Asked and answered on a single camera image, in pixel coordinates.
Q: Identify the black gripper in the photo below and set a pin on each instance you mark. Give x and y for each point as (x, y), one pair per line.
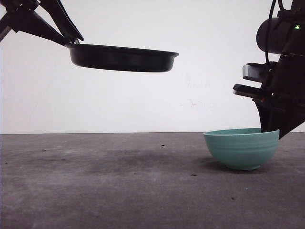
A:
(21, 16)
(288, 86)

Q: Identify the teal ceramic bowl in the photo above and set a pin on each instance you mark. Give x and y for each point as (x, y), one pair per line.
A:
(242, 149)

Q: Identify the black frying pan green handle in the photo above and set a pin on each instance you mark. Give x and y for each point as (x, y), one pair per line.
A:
(121, 58)

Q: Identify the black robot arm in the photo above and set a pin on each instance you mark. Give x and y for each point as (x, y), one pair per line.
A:
(284, 34)

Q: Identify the black wrist camera on gripper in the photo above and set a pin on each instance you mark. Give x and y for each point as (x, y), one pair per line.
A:
(259, 73)

